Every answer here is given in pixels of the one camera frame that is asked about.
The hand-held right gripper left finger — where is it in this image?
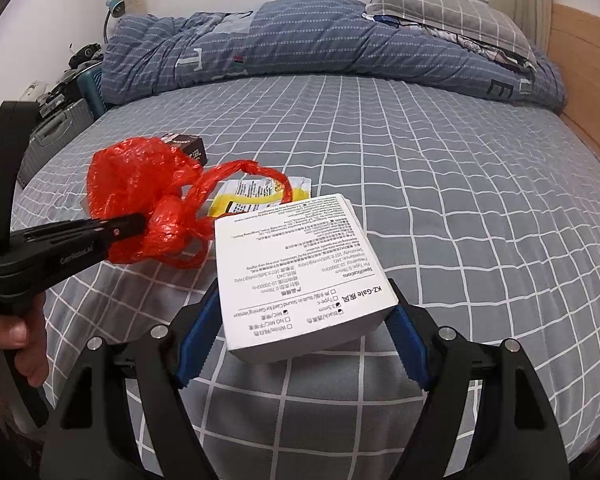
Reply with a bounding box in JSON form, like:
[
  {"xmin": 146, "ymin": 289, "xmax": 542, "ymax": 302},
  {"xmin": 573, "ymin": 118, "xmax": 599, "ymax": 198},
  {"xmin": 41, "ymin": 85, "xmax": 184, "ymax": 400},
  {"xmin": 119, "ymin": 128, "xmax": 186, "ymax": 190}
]
[{"xmin": 42, "ymin": 280, "xmax": 224, "ymax": 480}]

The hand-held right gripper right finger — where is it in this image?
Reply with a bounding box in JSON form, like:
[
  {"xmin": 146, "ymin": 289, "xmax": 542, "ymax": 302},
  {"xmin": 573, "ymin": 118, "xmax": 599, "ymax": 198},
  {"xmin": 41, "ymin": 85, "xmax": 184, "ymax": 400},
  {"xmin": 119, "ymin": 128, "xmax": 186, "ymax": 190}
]
[{"xmin": 386, "ymin": 280, "xmax": 574, "ymax": 480}]

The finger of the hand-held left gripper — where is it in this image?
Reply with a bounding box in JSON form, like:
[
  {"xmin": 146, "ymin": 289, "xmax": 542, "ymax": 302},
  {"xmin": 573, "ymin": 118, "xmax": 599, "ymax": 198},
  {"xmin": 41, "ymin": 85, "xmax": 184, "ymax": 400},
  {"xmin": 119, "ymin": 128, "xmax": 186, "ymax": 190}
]
[{"xmin": 10, "ymin": 212, "xmax": 149, "ymax": 252}]

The red plastic bag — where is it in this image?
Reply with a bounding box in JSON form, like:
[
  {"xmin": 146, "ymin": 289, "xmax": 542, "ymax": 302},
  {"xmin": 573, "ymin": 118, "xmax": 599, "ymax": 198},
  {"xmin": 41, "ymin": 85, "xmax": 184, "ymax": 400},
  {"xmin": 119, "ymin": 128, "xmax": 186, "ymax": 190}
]
[{"xmin": 87, "ymin": 135, "xmax": 294, "ymax": 270}]

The white printed cardboard box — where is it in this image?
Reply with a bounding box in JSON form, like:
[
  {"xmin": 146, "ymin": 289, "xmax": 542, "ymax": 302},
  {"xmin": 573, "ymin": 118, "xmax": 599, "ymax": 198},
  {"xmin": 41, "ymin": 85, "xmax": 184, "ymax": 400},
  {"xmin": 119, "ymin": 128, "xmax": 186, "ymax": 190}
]
[{"xmin": 214, "ymin": 192, "xmax": 400, "ymax": 366}]

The person's left hand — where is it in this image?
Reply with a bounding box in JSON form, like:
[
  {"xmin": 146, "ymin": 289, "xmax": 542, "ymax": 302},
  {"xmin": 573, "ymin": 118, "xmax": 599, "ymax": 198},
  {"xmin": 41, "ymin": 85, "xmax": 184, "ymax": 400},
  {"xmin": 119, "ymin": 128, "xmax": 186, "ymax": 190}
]
[{"xmin": 0, "ymin": 292, "xmax": 49, "ymax": 389}]

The grey suitcase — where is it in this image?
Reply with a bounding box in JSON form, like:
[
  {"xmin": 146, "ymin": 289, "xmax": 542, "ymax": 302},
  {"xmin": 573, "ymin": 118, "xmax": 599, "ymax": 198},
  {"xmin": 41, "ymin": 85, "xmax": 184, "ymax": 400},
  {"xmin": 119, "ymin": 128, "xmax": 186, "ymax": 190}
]
[{"xmin": 17, "ymin": 97, "xmax": 94, "ymax": 189}]

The small black box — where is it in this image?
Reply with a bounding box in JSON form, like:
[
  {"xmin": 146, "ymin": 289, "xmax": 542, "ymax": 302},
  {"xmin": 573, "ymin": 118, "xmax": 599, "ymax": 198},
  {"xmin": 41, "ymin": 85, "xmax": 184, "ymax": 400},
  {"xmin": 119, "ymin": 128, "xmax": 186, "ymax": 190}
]
[{"xmin": 159, "ymin": 132, "xmax": 207, "ymax": 166}]

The teal suitcase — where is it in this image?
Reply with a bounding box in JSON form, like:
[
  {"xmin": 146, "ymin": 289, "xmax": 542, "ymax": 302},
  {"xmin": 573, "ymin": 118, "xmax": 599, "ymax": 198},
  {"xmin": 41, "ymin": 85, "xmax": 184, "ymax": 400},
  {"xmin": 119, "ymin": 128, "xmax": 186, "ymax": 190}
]
[{"xmin": 77, "ymin": 67, "xmax": 109, "ymax": 122}]

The yellow and white packet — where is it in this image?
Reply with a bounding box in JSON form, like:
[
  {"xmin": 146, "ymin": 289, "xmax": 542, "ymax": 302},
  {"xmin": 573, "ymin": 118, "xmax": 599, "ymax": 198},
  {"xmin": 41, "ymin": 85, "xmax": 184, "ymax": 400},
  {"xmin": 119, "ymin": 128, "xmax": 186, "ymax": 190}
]
[{"xmin": 210, "ymin": 174, "xmax": 312, "ymax": 219}]

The grey checked bed sheet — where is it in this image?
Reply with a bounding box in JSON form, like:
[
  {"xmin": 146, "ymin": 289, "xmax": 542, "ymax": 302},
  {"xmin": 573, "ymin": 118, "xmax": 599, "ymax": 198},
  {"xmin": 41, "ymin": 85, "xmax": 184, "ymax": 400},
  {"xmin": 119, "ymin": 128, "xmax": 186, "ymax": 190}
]
[{"xmin": 10, "ymin": 72, "xmax": 600, "ymax": 467}]

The black bag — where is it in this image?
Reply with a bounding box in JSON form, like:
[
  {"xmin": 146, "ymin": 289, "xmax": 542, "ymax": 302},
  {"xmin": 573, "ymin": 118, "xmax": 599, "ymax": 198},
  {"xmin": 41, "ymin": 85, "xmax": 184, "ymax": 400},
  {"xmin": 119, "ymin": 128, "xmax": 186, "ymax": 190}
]
[{"xmin": 69, "ymin": 44, "xmax": 104, "ymax": 69}]

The blue desk lamp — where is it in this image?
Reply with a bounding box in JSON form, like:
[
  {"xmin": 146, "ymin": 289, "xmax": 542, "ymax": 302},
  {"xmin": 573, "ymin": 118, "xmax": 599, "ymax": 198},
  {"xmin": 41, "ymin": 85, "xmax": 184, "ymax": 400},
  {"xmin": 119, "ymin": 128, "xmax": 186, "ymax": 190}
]
[{"xmin": 102, "ymin": 0, "xmax": 126, "ymax": 44}]

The blue quilt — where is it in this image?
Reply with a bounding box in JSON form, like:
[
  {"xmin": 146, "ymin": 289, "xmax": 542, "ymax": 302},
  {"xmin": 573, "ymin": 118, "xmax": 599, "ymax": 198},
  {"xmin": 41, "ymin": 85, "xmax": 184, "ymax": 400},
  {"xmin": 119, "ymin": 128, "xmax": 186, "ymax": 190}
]
[{"xmin": 101, "ymin": 0, "xmax": 567, "ymax": 112}]

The grey checked pillow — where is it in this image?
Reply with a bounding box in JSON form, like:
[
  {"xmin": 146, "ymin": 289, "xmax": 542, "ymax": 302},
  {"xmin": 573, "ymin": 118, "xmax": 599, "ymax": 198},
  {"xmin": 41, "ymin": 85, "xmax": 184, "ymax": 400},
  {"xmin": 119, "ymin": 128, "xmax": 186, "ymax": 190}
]
[{"xmin": 364, "ymin": 0, "xmax": 539, "ymax": 64}]

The wooden bed frame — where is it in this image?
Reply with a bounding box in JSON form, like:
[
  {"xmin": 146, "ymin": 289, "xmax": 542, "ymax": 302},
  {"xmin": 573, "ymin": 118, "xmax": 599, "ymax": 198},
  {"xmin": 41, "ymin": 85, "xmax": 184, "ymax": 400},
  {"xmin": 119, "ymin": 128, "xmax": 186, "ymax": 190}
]
[{"xmin": 549, "ymin": 2, "xmax": 600, "ymax": 182}]

